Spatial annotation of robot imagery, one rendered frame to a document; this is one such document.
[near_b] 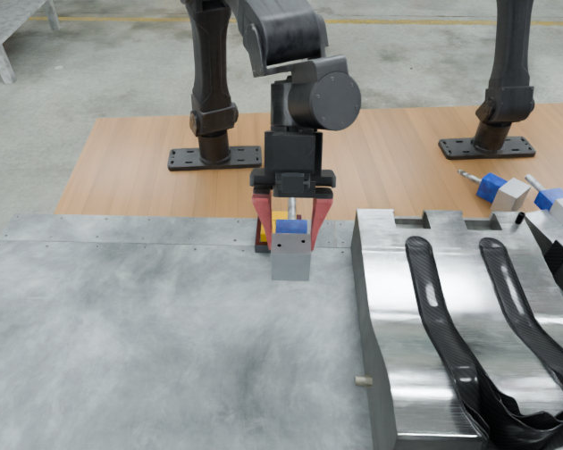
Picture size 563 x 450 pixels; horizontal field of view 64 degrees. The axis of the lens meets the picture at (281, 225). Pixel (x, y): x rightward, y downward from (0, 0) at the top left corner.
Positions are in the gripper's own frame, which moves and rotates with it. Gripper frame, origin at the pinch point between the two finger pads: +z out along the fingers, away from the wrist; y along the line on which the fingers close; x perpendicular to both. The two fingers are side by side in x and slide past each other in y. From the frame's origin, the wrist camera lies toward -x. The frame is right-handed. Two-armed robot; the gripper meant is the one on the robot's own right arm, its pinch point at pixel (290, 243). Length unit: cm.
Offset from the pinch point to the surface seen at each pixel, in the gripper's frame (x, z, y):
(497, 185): 28.7, -3.4, 38.2
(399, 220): 15.9, 0.7, 17.4
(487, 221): 15.7, 0.5, 31.5
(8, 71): 250, -36, -186
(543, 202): 22.4, -1.6, 43.7
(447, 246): 8.2, 2.5, 22.9
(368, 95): 245, -24, 48
